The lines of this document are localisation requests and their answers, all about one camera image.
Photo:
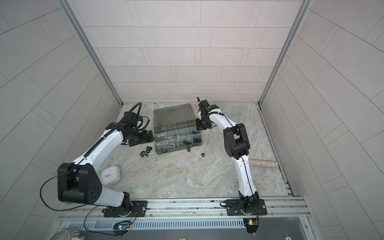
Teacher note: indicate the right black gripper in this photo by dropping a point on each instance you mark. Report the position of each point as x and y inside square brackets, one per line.
[199, 127]

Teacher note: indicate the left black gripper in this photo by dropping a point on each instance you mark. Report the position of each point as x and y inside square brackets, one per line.
[145, 138]

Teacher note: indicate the grey compartment organizer box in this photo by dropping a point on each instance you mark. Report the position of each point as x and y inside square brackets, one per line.
[175, 129]

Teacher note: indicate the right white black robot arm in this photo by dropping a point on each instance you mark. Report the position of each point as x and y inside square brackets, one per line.
[237, 145]

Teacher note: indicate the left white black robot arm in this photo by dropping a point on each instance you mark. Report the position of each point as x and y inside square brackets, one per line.
[78, 181]

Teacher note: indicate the black nut left pair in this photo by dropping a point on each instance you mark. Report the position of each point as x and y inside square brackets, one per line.
[148, 149]

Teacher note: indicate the black wing nut left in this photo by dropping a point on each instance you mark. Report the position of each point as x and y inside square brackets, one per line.
[144, 154]

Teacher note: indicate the white square clock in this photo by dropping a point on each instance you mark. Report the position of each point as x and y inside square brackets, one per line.
[110, 175]

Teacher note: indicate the glitter tube with cap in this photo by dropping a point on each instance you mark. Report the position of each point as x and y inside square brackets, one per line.
[263, 163]

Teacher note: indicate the left controller board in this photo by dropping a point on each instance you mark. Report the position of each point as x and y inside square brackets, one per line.
[121, 228]

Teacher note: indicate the controller board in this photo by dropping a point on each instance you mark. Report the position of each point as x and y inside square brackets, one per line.
[121, 228]
[251, 225]

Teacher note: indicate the right controller board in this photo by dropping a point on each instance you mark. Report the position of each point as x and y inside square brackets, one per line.
[251, 225]

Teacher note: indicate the white fan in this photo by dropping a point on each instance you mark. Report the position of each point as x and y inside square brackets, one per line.
[67, 234]

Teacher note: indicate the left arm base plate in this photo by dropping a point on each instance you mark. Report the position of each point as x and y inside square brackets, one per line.
[134, 209]

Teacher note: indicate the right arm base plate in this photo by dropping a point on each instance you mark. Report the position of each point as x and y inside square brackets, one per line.
[234, 207]

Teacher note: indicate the aluminium rail frame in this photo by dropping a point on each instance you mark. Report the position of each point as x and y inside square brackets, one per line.
[205, 208]

